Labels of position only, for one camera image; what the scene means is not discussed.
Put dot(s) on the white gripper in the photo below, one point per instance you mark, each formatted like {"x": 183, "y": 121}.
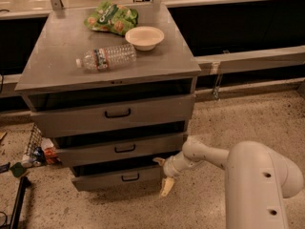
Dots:
{"x": 172, "y": 167}

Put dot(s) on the grey bottom drawer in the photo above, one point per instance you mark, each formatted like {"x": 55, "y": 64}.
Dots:
{"x": 101, "y": 181}

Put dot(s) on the grey drawer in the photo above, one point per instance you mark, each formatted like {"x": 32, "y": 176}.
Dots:
{"x": 114, "y": 116}
{"x": 101, "y": 181}
{"x": 116, "y": 150}

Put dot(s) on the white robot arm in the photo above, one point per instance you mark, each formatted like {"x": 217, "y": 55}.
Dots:
{"x": 257, "y": 181}

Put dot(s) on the grey middle drawer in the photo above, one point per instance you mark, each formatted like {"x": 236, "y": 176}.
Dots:
{"x": 116, "y": 150}

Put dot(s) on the grey drawer cabinet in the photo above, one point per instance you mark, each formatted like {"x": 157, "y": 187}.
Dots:
{"x": 51, "y": 80}

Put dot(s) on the grey top drawer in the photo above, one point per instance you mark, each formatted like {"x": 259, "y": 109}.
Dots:
{"x": 114, "y": 116}

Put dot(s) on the clear plastic water bottle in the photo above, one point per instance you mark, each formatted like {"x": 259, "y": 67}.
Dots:
{"x": 107, "y": 58}

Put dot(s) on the white paper bowl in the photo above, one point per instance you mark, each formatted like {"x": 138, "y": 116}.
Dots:
{"x": 144, "y": 38}

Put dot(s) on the green item on floor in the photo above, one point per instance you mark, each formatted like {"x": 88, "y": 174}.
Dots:
{"x": 18, "y": 170}

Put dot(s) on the black stand leg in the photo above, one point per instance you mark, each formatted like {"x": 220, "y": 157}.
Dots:
{"x": 23, "y": 185}

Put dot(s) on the green snack bag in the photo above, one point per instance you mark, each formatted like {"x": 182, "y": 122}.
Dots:
{"x": 111, "y": 17}

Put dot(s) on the wire basket with items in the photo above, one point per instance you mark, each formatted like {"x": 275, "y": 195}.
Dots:
{"x": 39, "y": 151}

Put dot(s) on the grey horizontal rail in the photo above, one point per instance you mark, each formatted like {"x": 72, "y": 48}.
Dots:
{"x": 236, "y": 62}

